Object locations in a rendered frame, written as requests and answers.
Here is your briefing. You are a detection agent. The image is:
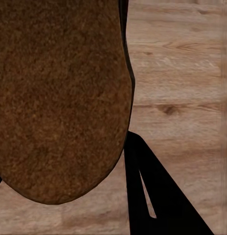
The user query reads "sandal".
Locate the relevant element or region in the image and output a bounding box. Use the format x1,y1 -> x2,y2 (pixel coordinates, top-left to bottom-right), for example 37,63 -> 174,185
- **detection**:
0,0 -> 135,205

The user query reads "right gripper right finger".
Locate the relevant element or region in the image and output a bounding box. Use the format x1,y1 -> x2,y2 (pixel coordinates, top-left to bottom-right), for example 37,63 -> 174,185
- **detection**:
124,131 -> 214,235

